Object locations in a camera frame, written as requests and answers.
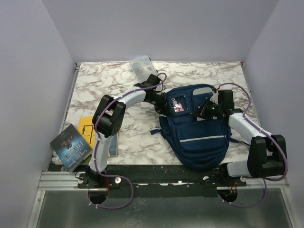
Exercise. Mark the dark fantasy book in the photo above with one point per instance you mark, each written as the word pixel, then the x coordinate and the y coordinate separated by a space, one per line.
pixel 71 148

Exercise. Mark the navy blue student backpack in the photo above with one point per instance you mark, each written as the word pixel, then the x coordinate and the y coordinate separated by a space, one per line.
pixel 197 143

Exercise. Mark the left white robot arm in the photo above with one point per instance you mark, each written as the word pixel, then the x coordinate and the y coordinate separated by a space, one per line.
pixel 109 115

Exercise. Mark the yellow notebook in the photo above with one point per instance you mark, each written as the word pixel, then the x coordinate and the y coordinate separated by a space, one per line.
pixel 86 129

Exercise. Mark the clear plastic pencil case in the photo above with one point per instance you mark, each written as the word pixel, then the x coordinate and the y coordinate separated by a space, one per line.
pixel 142 67

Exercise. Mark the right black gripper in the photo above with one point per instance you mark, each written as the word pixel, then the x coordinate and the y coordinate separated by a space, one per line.
pixel 203 111

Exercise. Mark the black metal base rail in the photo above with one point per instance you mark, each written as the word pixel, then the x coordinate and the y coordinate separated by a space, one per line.
pixel 147 181

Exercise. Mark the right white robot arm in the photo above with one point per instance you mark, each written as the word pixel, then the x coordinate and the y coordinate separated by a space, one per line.
pixel 266 158

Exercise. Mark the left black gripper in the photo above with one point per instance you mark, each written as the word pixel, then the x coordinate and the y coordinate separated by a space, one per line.
pixel 161 107

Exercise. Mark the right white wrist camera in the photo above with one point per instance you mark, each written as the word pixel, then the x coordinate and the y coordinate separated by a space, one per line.
pixel 214 98

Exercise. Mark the blue landscape book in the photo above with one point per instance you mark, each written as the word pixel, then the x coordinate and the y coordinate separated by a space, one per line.
pixel 113 149

